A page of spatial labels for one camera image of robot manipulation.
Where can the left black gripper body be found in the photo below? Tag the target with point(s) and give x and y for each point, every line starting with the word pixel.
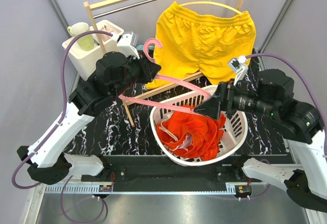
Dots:
pixel 142 71

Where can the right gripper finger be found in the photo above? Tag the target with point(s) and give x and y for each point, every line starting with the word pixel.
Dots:
pixel 209 108
pixel 215 98

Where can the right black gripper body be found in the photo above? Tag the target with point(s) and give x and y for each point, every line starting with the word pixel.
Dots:
pixel 227 92

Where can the orange shorts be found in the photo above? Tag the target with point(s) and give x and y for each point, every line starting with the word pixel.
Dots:
pixel 191 136

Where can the yellow shorts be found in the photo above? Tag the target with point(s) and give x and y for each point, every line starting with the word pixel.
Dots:
pixel 192 42

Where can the yellow wire hanger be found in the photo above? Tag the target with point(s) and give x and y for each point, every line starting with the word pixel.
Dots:
pixel 209 2

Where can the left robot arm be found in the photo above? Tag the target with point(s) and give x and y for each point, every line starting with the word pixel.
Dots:
pixel 48 163

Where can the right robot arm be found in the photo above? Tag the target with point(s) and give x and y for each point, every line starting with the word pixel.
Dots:
pixel 298 122

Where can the teal headphones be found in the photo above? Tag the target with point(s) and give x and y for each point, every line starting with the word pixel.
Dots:
pixel 140 48

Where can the white plastic laundry basket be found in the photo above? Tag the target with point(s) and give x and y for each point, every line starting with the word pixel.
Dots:
pixel 235 129

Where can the white storage box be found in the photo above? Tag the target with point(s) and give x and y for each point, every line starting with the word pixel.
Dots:
pixel 85 61

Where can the pale yellow cup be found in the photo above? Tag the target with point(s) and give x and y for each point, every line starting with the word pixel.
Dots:
pixel 86 42

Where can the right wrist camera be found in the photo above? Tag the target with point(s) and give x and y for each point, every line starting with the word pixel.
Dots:
pixel 239 67

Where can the wooden clothes rack frame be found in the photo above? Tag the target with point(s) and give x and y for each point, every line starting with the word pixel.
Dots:
pixel 118 72

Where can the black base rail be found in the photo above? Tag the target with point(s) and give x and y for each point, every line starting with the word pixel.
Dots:
pixel 157 175

